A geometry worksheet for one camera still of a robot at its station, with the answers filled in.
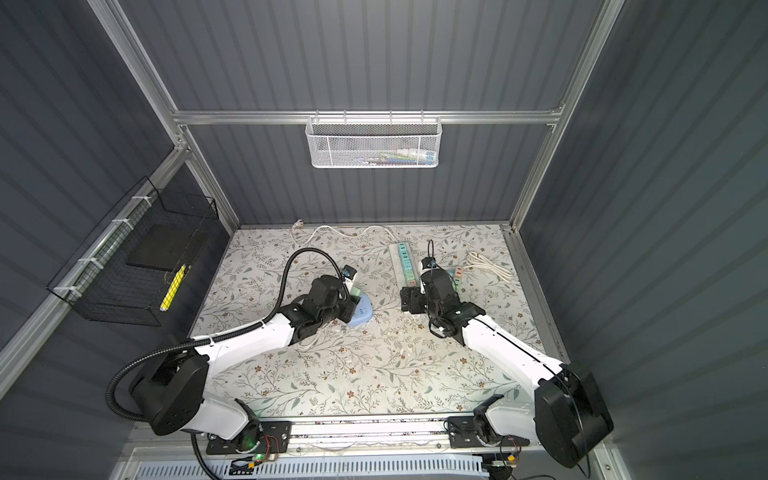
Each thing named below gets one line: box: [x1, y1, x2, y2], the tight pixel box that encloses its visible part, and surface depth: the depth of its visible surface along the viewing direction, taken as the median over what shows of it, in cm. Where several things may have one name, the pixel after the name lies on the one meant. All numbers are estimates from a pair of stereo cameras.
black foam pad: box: [126, 223, 195, 271], surface depth 77 cm
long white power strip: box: [389, 241, 420, 287], surface depth 104 cm
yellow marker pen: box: [160, 264, 187, 312], surface depth 70 cm
